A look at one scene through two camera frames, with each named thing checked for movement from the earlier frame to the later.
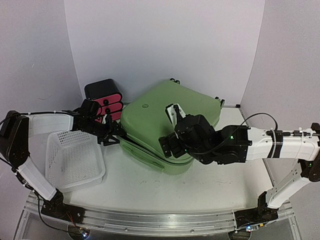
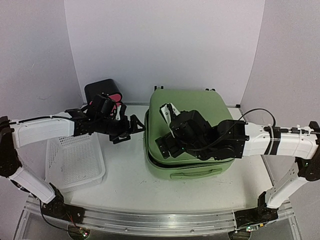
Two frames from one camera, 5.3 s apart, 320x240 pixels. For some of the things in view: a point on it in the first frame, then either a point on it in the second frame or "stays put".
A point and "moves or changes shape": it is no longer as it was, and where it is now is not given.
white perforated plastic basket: [74, 160] stays put
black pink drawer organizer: [107, 94] stays put
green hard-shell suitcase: [144, 120] moves or changes shape
